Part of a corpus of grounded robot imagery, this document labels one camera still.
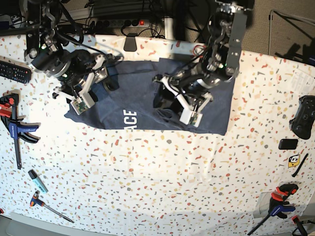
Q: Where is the white metal table leg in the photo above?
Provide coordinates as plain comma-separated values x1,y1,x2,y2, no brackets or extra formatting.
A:
164,16,175,40

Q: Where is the white paper sheet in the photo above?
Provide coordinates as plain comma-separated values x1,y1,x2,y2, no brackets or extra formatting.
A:
291,70,315,93

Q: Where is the black game controller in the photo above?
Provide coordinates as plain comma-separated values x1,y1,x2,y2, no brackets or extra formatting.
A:
289,95,315,140

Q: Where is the thin black strip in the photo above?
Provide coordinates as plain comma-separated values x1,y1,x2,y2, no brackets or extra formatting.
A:
292,153,309,177

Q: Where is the black TV remote control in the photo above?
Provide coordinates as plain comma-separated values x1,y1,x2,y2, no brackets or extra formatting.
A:
0,61,32,84

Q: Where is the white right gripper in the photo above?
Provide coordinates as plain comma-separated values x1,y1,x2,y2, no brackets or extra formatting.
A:
53,55,108,115

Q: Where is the blue black bar clamp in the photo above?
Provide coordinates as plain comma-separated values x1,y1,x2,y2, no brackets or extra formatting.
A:
0,93,40,170

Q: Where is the white power strip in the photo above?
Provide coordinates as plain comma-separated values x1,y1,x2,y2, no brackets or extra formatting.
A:
96,19,150,28

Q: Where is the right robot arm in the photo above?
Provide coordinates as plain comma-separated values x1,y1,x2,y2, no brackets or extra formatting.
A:
25,0,114,115

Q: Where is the yellow panda sticker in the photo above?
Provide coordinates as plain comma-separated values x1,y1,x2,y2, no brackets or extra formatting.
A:
288,154,300,168

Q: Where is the small black rectangular case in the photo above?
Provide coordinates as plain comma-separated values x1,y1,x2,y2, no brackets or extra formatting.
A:
279,139,298,150

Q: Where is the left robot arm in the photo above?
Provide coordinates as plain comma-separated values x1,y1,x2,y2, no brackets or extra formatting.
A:
153,0,254,127

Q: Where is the blue grey T-shirt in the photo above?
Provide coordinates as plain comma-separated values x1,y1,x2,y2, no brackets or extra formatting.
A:
65,59,235,135

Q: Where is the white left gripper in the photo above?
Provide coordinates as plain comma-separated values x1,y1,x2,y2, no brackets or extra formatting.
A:
153,75,213,127

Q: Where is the red black corner clamp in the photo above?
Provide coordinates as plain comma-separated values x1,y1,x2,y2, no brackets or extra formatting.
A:
292,215,308,236

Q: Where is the blue red bar clamp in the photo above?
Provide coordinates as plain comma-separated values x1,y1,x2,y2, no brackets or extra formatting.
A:
247,183,299,236

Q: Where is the terrazzo pattern tablecloth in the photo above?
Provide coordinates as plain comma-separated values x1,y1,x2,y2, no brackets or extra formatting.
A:
0,34,315,236

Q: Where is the orange blue T-handle screwdriver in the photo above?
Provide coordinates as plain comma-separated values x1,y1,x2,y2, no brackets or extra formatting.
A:
30,190,74,223

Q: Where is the light blue highlighter marker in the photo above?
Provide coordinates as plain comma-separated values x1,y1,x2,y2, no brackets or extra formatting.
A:
28,170,48,193

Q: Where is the black table clip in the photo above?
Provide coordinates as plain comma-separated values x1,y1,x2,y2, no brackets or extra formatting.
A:
124,33,138,52

